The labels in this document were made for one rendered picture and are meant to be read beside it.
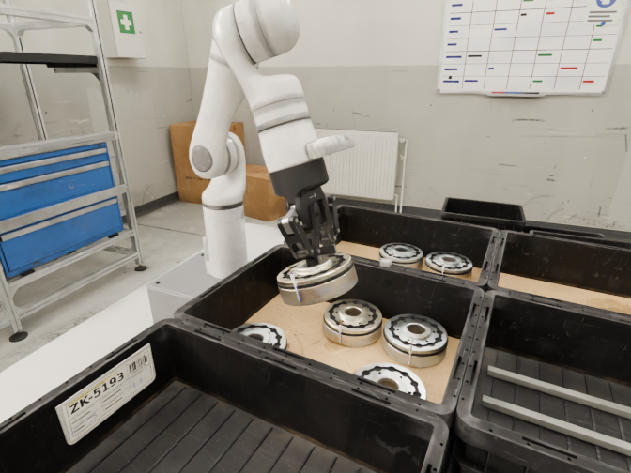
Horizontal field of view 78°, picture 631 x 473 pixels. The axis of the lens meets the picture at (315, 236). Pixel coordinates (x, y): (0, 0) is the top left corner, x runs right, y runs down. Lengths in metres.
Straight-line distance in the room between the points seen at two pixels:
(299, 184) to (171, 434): 0.36
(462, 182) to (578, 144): 0.89
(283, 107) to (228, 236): 0.47
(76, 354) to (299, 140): 0.71
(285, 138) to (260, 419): 0.37
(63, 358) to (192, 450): 0.52
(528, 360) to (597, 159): 3.12
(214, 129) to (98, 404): 0.52
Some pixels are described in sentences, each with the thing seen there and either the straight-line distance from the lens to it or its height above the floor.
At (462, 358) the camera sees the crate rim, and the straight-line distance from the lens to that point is 0.53.
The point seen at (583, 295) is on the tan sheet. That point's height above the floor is 0.83.
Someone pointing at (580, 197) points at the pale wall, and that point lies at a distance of 3.83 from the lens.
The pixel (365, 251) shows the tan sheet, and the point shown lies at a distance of 1.02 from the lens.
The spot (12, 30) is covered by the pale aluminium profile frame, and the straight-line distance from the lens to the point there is 3.22.
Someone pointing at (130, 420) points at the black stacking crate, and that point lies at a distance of 0.62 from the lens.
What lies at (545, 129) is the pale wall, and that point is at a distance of 3.67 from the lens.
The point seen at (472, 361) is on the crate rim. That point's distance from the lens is 0.53.
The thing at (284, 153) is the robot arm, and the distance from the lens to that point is 0.49.
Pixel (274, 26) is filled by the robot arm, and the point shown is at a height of 1.30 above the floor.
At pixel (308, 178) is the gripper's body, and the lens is 0.49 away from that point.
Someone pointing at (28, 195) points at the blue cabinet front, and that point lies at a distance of 2.44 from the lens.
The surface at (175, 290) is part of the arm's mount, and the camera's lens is 0.94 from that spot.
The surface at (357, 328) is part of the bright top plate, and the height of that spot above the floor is 0.86.
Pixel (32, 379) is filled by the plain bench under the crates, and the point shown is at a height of 0.70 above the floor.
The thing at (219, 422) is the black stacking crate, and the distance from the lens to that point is 0.58.
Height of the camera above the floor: 1.25
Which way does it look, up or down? 22 degrees down
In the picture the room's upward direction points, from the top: straight up
